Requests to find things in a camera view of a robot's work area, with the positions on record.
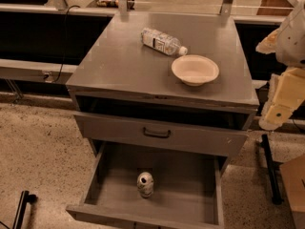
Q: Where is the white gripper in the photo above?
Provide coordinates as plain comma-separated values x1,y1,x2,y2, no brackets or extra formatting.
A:
255,29,305,131

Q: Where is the silver 7up can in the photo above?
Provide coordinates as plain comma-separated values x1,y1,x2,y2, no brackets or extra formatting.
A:
137,172,154,198

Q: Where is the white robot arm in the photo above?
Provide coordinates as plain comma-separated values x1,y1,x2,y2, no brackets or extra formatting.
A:
255,1,305,131

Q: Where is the grey top drawer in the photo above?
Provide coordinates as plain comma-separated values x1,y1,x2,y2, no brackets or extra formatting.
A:
74,112,247,156

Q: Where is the open grey middle drawer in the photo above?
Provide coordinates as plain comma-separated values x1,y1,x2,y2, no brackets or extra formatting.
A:
67,143,224,229

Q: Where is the grey drawer cabinet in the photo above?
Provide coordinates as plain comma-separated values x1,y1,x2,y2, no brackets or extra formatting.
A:
66,10,261,177

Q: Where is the white paper bowl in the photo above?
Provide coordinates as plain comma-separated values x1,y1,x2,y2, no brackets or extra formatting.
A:
172,55,219,87

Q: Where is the brown cardboard box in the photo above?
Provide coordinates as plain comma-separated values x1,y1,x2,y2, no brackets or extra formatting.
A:
280,155,305,229

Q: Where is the clear plastic water bottle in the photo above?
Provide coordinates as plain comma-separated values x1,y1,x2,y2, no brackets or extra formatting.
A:
141,28,188,56

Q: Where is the black stand leg right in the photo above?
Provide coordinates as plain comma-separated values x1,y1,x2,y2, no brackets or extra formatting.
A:
261,134,283,205

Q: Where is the black stand leg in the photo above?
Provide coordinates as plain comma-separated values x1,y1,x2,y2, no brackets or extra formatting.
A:
12,190,37,229
261,134,283,205

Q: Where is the black stand leg left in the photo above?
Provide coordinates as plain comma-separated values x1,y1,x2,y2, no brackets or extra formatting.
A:
12,190,37,229

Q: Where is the black drawer handle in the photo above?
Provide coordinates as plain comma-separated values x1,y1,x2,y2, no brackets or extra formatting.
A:
143,127,172,138

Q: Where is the black hanging cable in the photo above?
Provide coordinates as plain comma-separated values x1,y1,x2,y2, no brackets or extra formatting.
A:
44,5,82,84

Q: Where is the grey metal rail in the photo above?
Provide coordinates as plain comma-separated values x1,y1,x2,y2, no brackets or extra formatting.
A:
0,59,77,85

